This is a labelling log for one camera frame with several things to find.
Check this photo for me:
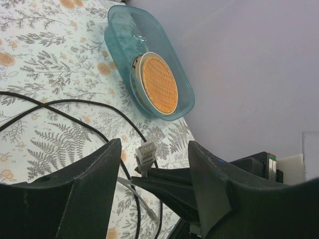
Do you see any teal plastic tray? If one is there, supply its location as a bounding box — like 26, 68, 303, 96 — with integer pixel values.
104, 5, 195, 121

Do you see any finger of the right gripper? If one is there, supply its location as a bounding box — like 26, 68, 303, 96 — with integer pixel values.
131, 177, 199, 224
148, 168, 191, 178

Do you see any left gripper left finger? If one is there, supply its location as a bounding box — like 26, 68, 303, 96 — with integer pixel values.
0, 139, 122, 239

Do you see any grey ethernet cable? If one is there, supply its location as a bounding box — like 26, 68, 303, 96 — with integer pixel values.
117, 142, 160, 224

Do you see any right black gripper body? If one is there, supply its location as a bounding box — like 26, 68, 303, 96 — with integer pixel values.
230, 151, 284, 183

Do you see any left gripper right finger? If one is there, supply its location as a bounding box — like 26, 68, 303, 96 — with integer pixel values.
188, 141, 319, 239

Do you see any orange woven round coaster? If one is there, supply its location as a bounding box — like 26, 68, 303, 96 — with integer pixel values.
130, 52, 178, 115

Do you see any floral patterned table mat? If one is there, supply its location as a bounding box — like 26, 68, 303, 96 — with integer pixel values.
0, 0, 192, 239

